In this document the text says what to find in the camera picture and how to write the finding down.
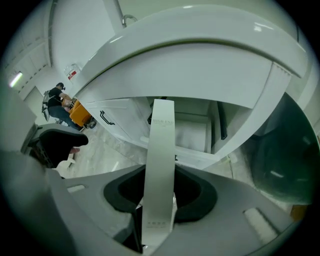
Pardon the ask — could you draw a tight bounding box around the white sink basin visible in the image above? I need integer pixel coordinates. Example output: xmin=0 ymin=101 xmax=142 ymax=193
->
xmin=72 ymin=18 xmax=309 ymax=171

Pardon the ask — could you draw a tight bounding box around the orange sofa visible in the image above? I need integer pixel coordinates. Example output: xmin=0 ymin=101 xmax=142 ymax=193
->
xmin=68 ymin=99 xmax=93 ymax=129

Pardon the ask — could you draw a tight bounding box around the long white box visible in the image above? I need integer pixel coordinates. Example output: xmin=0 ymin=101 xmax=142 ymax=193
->
xmin=140 ymin=98 xmax=176 ymax=251

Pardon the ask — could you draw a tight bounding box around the large cardboard box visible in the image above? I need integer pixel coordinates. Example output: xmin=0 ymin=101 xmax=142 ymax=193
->
xmin=289 ymin=203 xmax=309 ymax=223

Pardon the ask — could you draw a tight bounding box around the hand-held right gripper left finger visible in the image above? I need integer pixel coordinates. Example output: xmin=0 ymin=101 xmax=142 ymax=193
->
xmin=46 ymin=164 xmax=146 ymax=253

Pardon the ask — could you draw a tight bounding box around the chrome faucet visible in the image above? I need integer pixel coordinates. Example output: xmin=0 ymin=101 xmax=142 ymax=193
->
xmin=121 ymin=14 xmax=139 ymax=29

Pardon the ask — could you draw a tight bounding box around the clear water bottle red label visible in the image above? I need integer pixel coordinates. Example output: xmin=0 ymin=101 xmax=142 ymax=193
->
xmin=63 ymin=63 xmax=83 ymax=81

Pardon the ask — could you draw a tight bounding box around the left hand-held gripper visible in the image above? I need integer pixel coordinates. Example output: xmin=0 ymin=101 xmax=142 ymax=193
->
xmin=20 ymin=123 xmax=90 ymax=169

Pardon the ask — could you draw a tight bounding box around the white vanity drawer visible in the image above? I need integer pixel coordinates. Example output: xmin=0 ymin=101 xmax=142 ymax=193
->
xmin=139 ymin=96 xmax=222 ymax=164

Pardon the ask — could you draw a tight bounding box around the ceiling tube lamp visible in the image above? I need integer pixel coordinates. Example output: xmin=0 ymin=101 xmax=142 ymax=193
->
xmin=9 ymin=71 xmax=24 ymax=88

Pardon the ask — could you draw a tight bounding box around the black cabinet door handle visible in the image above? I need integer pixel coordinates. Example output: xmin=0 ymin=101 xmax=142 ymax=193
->
xmin=99 ymin=109 xmax=116 ymax=126

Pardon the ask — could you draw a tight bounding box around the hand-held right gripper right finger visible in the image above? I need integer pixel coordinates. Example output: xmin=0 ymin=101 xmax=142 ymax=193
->
xmin=159 ymin=165 xmax=296 ymax=256

